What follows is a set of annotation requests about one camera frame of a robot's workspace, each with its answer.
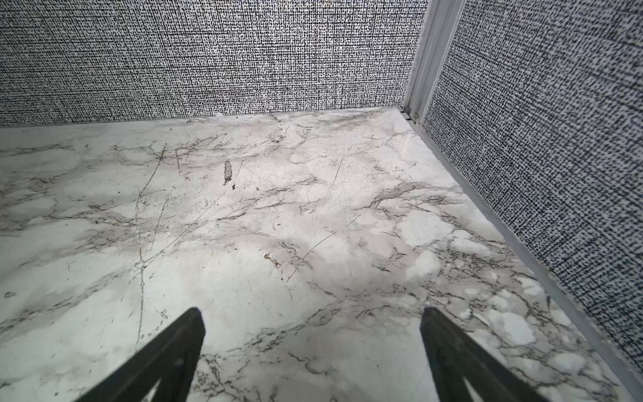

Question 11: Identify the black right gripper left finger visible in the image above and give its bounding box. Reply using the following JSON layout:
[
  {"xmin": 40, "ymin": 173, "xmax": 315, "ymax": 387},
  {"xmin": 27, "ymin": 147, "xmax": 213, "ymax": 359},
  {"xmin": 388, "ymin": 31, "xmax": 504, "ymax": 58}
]
[{"xmin": 79, "ymin": 308, "xmax": 206, "ymax": 401}]

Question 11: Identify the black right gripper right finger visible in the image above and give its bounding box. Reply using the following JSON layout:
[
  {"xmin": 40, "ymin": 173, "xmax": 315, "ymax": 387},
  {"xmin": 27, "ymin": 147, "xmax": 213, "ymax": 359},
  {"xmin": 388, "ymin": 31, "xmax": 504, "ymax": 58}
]
[{"xmin": 420, "ymin": 307, "xmax": 547, "ymax": 402}]

